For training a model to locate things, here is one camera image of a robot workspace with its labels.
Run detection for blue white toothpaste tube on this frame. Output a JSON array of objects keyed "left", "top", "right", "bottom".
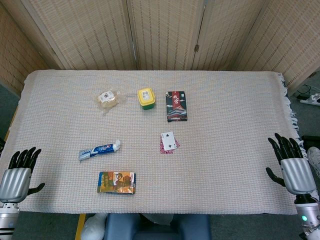
[{"left": 78, "top": 139, "right": 121, "bottom": 162}]

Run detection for clear-wrapped pastry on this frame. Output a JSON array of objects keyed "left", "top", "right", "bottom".
[{"left": 94, "top": 88, "right": 125, "bottom": 115}]

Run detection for black power cable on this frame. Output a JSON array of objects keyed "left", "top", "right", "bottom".
[{"left": 295, "top": 84, "right": 314, "bottom": 100}]

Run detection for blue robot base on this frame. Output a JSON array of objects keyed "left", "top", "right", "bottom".
[{"left": 103, "top": 213, "right": 212, "bottom": 240}]

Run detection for yellow floor tape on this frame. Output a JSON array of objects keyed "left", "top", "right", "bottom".
[{"left": 74, "top": 213, "right": 87, "bottom": 240}]

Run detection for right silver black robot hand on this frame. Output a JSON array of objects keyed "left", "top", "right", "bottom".
[{"left": 265, "top": 132, "right": 317, "bottom": 196}]

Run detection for white base cover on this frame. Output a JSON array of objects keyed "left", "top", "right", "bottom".
[{"left": 81, "top": 213, "right": 107, "bottom": 240}]

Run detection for yellow-lidded green container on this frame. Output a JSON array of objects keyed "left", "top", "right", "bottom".
[{"left": 136, "top": 86, "right": 156, "bottom": 111}]

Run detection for white sneaker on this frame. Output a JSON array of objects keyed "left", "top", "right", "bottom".
[{"left": 306, "top": 146, "right": 320, "bottom": 180}]

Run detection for beige woven tablecloth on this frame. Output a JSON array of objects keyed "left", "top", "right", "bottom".
[{"left": 0, "top": 69, "right": 307, "bottom": 216}]

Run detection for white power strip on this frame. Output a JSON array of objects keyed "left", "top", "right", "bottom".
[{"left": 299, "top": 93, "right": 320, "bottom": 106}]

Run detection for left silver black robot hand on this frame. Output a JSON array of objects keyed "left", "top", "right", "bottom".
[{"left": 0, "top": 146, "right": 46, "bottom": 204}]

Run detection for black playing card box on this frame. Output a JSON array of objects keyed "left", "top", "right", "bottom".
[{"left": 165, "top": 91, "right": 189, "bottom": 123}]

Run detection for woven folding screen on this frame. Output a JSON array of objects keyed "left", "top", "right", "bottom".
[{"left": 0, "top": 0, "right": 320, "bottom": 96}]

